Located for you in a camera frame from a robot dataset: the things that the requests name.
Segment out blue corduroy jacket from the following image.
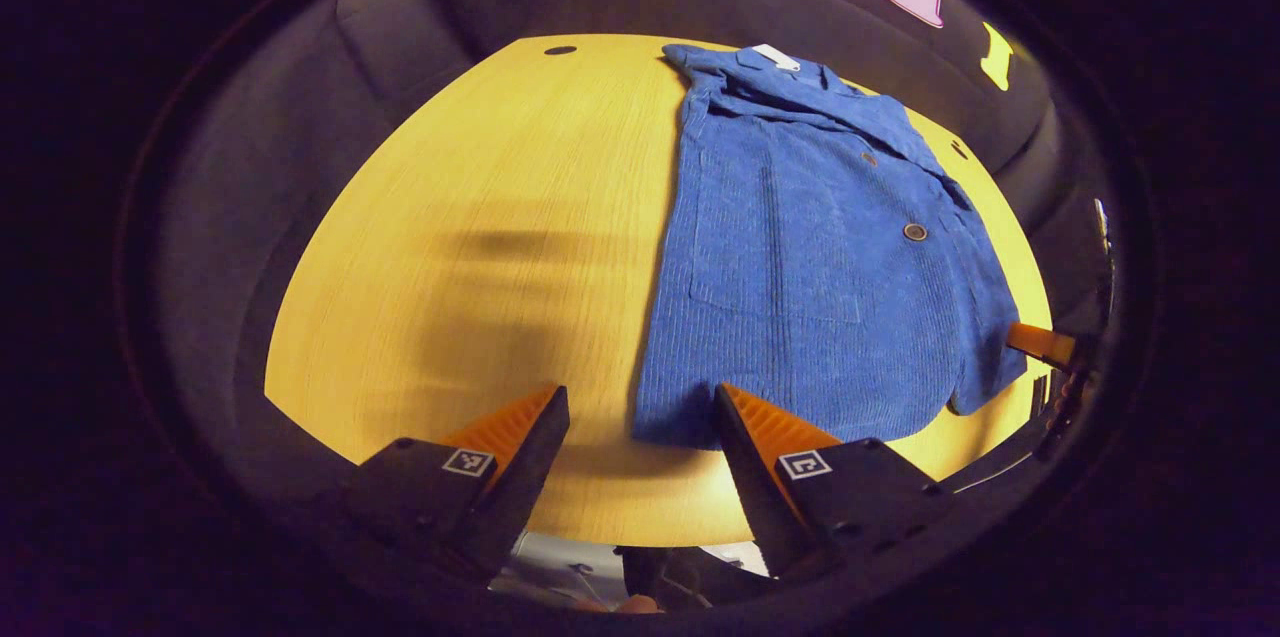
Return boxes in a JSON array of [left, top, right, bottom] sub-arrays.
[[632, 42, 1031, 450]]

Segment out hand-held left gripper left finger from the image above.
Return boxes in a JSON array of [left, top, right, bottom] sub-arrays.
[[340, 383, 571, 586]]

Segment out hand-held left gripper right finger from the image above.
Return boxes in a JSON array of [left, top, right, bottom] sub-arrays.
[[713, 382, 953, 580]]

